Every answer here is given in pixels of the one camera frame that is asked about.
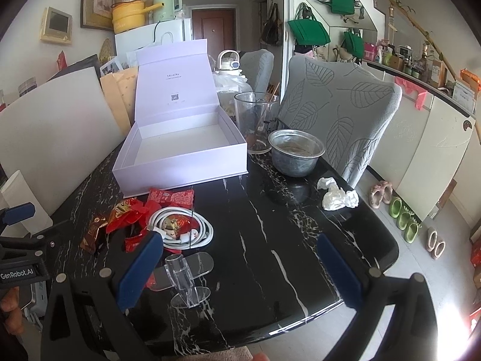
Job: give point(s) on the brown entrance door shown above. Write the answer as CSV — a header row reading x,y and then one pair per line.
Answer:
x,y
217,26

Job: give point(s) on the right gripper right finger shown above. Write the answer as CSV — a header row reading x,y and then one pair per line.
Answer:
x,y
412,331

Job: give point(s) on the person left hand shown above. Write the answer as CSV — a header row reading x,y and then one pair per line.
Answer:
x,y
10,307

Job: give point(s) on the clear acrylic stand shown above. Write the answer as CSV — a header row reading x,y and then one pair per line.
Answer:
x,y
180,273

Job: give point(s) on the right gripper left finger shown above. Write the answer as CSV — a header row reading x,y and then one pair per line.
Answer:
x,y
110,292

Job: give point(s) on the yellow pot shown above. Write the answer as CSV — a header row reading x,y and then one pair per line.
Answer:
x,y
131,15

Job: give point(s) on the white cabinet counter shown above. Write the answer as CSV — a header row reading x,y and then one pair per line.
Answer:
x,y
421,150

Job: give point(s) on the lilac gift box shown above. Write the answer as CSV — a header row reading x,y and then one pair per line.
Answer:
x,y
181,135

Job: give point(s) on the white fridge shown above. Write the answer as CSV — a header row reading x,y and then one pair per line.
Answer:
x,y
161,33

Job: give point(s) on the green tote bag left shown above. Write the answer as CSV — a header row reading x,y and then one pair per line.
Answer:
x,y
306,29

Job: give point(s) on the grey chair far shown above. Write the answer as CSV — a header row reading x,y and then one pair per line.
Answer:
x,y
257,67

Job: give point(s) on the dark hanging handbag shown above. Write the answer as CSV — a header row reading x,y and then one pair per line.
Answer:
x,y
271,34

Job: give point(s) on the green slippers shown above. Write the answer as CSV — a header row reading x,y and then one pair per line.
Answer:
x,y
405,219

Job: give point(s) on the clear glass measuring jug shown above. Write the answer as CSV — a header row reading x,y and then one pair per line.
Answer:
x,y
256,117

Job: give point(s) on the pink slippers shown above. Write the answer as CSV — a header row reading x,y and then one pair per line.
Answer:
x,y
380,193

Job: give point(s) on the red cartoon snack bag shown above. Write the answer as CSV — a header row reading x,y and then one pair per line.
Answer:
x,y
177,225
126,212

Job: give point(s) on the grey leaf chair near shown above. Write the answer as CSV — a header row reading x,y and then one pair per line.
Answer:
x,y
344,105

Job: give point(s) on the wall intercom panel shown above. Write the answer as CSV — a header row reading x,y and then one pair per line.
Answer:
x,y
56,27

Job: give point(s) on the red text snack packet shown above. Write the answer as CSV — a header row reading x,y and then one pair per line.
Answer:
x,y
183,199

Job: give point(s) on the crumpled white tissue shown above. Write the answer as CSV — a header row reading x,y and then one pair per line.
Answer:
x,y
335,197

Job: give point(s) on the brown paper envelope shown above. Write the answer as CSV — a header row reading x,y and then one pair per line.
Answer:
x,y
119,91

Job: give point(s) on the brown chocolate packet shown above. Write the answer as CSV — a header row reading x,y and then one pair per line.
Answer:
x,y
94,237

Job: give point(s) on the metal bowl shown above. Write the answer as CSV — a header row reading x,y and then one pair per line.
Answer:
x,y
295,153

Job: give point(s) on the white plastic bag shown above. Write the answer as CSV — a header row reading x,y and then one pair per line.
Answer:
x,y
231,81

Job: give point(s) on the beige slippers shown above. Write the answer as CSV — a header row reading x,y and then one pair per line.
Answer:
x,y
434,244

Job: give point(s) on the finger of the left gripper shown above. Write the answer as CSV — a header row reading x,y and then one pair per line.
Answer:
x,y
17,214
51,240

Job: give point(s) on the green electric kettle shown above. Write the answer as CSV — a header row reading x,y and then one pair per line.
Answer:
x,y
167,11

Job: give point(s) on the white baby bottle device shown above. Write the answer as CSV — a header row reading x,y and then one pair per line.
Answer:
x,y
228,60

